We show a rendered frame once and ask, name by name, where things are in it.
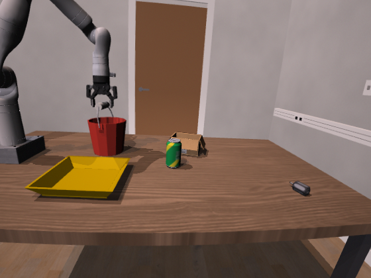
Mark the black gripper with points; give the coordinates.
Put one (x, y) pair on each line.
(101, 85)

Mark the green and yellow drink can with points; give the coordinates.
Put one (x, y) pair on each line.
(173, 152)

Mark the open brown cardboard box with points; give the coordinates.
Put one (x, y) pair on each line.
(189, 144)

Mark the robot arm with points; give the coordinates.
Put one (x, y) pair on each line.
(13, 22)

